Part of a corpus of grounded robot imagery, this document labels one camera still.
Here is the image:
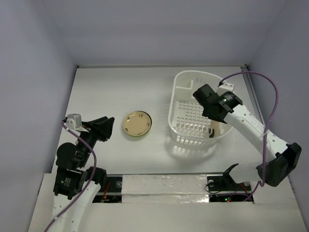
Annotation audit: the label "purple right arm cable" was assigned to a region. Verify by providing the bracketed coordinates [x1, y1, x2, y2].
[218, 71, 279, 202]

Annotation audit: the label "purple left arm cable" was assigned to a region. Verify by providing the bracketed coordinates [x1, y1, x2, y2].
[43, 120, 98, 232]

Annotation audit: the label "aluminium rail at right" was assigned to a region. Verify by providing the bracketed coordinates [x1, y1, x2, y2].
[243, 73, 265, 125]

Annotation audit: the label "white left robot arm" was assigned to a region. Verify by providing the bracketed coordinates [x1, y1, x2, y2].
[45, 114, 114, 232]

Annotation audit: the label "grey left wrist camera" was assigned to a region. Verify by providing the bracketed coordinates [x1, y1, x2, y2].
[65, 114, 84, 131]

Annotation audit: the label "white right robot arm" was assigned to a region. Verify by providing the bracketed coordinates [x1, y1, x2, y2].
[193, 84, 302, 189]

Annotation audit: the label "white foam strip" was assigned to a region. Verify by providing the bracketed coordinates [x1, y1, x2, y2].
[121, 174, 209, 204]

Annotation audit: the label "white plastic dish rack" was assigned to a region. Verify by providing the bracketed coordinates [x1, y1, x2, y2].
[168, 70, 233, 146]

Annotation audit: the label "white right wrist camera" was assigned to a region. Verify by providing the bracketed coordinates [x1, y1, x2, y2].
[216, 83, 235, 96]

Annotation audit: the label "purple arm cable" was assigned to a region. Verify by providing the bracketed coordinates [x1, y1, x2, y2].
[43, 120, 98, 232]
[218, 71, 279, 202]

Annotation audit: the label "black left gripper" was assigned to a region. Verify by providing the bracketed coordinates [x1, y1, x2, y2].
[77, 115, 114, 165]

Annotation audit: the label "cream plate with flower print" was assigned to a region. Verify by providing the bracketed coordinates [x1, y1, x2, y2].
[122, 111, 153, 137]

